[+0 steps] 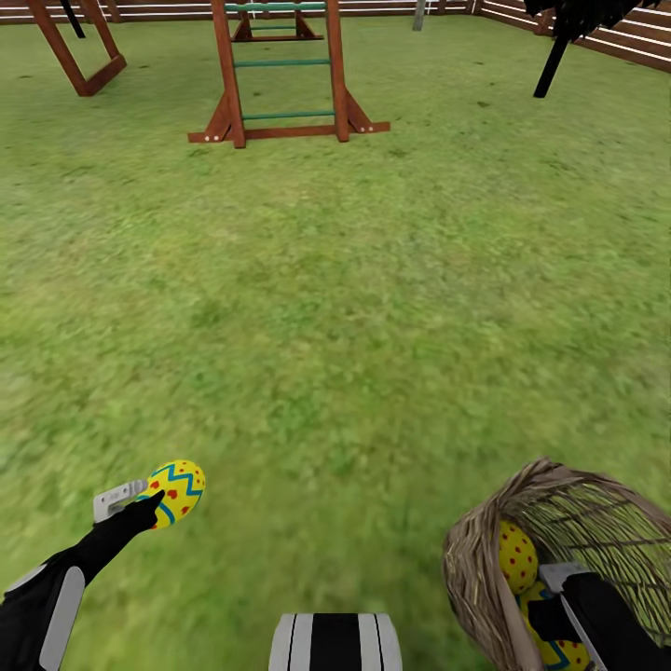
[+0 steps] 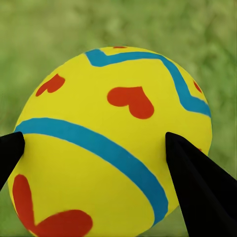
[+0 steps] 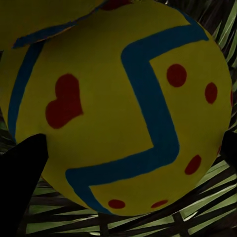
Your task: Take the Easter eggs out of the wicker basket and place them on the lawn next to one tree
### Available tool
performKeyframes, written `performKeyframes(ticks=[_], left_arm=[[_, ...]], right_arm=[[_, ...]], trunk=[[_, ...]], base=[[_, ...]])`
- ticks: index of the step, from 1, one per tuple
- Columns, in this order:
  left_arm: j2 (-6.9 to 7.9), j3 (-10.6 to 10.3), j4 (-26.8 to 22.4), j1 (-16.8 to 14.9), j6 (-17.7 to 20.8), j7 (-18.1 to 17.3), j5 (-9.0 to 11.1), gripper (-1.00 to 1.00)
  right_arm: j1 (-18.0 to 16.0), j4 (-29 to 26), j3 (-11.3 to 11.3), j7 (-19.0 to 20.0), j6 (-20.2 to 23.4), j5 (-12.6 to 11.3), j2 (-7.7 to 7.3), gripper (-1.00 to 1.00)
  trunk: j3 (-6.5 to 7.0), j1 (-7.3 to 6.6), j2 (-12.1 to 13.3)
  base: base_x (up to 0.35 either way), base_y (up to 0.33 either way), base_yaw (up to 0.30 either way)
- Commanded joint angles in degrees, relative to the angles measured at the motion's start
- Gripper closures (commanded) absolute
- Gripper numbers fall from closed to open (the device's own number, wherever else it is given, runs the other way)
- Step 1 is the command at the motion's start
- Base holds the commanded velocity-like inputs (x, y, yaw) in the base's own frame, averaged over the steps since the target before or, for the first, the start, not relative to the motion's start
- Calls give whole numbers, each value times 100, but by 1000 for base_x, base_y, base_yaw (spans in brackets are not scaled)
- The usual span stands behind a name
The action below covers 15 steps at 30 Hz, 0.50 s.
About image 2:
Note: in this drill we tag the easter egg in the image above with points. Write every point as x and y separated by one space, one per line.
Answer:
94 162

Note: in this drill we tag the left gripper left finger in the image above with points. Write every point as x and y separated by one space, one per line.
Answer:
11 149

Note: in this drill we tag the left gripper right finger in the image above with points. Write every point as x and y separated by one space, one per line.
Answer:
207 194

